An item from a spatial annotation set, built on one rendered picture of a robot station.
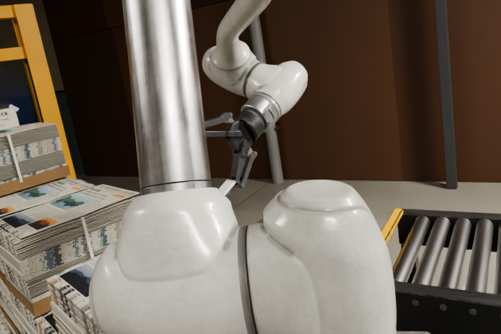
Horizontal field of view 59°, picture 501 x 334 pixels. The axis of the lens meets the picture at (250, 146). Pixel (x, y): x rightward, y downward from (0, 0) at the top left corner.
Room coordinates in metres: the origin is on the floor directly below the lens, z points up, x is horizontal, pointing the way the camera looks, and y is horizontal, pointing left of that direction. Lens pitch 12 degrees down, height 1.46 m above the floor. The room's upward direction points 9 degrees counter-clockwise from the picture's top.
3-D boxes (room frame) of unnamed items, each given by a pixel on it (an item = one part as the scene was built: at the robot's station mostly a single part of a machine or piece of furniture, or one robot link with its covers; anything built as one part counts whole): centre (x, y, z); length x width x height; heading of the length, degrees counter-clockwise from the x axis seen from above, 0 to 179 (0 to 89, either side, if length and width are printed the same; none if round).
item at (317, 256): (0.54, -0.07, 1.17); 0.18 x 0.16 x 0.22; 85
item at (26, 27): (2.35, 1.02, 0.92); 0.09 x 0.09 x 1.85; 40
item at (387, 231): (1.32, -0.38, 0.81); 0.43 x 0.03 x 0.02; 148
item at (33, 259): (1.34, 0.62, 0.95); 0.38 x 0.29 x 0.23; 131
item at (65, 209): (1.36, 0.61, 1.06); 0.37 x 0.29 x 0.01; 131
